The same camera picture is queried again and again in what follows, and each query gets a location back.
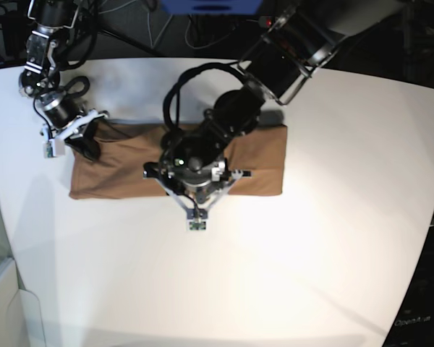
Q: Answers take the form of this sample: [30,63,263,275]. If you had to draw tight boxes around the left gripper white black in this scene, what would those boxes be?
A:
[143,158,252,231]

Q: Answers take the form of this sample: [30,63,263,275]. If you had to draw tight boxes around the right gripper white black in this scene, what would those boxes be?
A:
[39,95,109,161]

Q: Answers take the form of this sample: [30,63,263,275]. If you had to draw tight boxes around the brown T-shirt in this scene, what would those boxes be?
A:
[69,124,288,200]

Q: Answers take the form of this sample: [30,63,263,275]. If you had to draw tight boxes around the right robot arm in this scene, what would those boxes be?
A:
[19,1,108,161]

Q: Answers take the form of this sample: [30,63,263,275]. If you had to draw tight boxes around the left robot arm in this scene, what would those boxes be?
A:
[144,1,404,231]

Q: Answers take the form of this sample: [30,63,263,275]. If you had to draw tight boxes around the white bin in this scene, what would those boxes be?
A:
[0,257,47,346]

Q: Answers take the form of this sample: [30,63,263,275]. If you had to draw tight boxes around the black OpenArm base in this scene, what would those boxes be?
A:
[383,226,434,346]

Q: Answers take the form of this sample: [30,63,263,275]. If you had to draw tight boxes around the white grey cables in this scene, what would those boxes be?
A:
[140,0,239,51]

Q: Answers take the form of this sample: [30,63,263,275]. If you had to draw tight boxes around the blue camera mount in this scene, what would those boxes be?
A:
[159,0,263,14]

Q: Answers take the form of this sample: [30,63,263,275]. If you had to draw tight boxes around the white power strip red switch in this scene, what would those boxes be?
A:
[258,16,286,30]

